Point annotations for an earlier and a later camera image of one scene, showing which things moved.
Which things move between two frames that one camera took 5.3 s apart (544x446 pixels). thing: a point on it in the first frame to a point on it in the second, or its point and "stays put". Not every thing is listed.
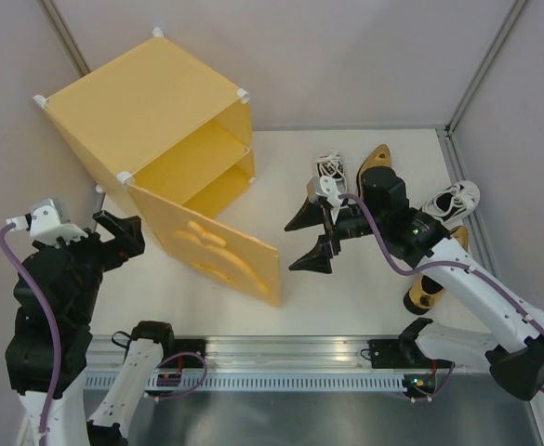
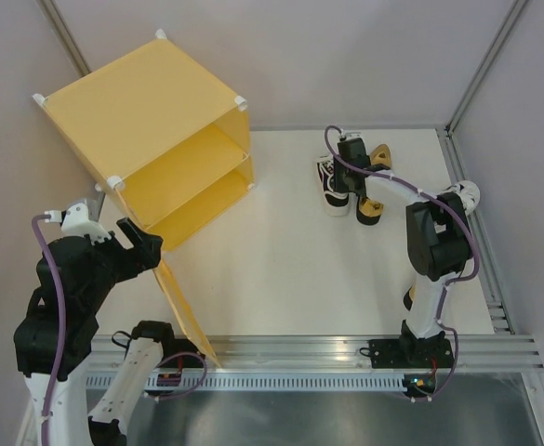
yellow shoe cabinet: (156, 116) stays put
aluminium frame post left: (68, 45) stays put
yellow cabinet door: (212, 247) to (166, 279)
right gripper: (318, 258) to (339, 186)
